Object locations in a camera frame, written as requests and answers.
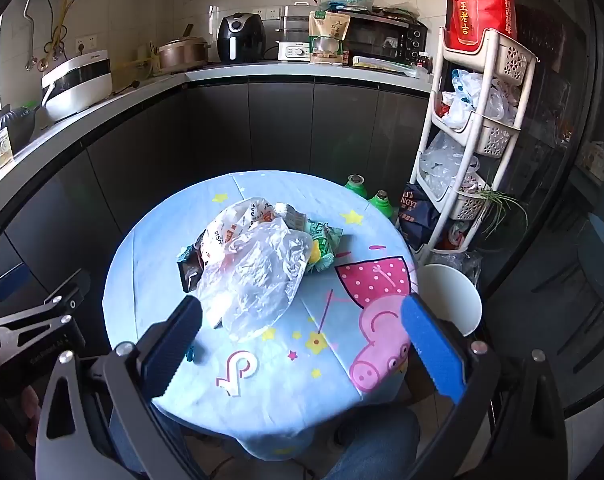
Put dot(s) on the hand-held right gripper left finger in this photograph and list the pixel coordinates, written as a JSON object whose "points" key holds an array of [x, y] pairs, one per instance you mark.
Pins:
{"points": [[177, 340]]}

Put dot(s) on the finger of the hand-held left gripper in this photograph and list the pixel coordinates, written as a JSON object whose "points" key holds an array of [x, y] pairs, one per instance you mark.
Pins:
{"points": [[57, 305], [9, 278]]}

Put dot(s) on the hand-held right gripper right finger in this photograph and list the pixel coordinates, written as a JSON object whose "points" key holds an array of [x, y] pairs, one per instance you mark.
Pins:
{"points": [[431, 345]]}

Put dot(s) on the white plastic bucket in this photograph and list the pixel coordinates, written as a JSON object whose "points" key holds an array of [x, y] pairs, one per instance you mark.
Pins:
{"points": [[451, 295]]}

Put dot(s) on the brown snack wrapper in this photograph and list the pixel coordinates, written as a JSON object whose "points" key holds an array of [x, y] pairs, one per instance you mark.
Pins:
{"points": [[189, 274]]}

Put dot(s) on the clear plastic bag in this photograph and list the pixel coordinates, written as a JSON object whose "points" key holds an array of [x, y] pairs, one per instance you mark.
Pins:
{"points": [[262, 270], [456, 261]]}

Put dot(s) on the white orange printed plastic bag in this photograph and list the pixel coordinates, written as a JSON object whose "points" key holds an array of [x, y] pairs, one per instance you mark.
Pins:
{"points": [[232, 227]]}

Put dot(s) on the green snack wrapper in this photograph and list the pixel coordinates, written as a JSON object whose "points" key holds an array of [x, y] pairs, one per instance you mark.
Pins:
{"points": [[327, 245]]}

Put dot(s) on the silver snack wrapper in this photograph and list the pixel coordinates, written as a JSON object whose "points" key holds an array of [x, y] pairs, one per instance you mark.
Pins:
{"points": [[292, 215]]}

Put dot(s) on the person's left hand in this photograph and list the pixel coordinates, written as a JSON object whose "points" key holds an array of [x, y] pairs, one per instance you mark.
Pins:
{"points": [[28, 407]]}

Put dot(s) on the crumpled clear plastic bag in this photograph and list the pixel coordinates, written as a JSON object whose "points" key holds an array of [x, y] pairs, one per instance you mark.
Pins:
{"points": [[456, 261]]}

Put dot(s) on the person's blue jeans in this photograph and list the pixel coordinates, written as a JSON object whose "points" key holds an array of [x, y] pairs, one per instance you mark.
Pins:
{"points": [[376, 442]]}

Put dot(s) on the red white plastic bag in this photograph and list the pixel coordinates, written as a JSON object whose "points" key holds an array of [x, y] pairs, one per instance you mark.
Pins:
{"points": [[456, 235]]}

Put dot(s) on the navy shopping bag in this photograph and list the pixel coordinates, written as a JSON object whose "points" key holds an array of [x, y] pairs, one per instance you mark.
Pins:
{"points": [[421, 215]]}

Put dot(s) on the green plastic bottle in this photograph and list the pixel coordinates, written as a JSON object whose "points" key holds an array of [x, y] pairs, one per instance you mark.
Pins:
{"points": [[381, 201], [357, 186]]}

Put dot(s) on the black ribbed teapot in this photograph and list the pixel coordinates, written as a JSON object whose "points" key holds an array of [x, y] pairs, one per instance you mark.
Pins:
{"points": [[12, 125]]}

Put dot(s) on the bunch of green onions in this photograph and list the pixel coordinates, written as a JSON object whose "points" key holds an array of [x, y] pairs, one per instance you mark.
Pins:
{"points": [[501, 205]]}

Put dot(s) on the bundle of clear plastic bags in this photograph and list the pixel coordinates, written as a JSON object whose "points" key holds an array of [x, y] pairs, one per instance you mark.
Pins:
{"points": [[446, 165]]}

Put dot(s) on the white rice cooker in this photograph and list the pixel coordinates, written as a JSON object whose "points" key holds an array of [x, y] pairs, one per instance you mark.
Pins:
{"points": [[77, 85]]}

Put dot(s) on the glass sliding door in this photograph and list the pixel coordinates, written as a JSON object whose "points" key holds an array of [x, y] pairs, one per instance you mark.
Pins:
{"points": [[546, 160]]}

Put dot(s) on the white plastic storage rack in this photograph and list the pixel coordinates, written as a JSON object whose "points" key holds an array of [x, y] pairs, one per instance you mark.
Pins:
{"points": [[474, 127]]}

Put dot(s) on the dark kitchen counter cabinets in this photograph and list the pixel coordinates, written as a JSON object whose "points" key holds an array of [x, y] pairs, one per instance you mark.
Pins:
{"points": [[282, 125]]}

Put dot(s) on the bundle of white plastic bags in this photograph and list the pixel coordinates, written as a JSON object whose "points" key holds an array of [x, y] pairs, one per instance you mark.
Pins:
{"points": [[469, 100]]}

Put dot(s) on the bronze cooking pot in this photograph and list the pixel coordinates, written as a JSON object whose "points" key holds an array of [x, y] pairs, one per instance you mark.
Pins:
{"points": [[182, 54]]}

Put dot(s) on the yellow tray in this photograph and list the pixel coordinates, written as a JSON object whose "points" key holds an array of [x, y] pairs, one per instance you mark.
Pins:
{"points": [[376, 64]]}

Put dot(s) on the black air fryer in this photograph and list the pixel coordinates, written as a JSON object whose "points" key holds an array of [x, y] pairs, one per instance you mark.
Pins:
{"points": [[234, 35]]}

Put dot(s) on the black toaster oven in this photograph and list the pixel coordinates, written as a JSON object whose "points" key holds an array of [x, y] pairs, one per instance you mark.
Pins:
{"points": [[384, 35]]}

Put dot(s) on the kraft snack pouch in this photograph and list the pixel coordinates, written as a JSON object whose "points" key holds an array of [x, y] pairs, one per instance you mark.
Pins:
{"points": [[327, 35]]}

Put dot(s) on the white food steamer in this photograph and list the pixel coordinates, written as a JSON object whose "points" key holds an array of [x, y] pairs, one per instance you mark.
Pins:
{"points": [[297, 35]]}

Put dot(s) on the red gift bag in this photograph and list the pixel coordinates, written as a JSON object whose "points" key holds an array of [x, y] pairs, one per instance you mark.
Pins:
{"points": [[481, 5]]}

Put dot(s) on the white wall socket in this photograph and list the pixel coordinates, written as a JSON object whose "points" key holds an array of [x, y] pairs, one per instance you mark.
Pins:
{"points": [[84, 45], [264, 12]]}

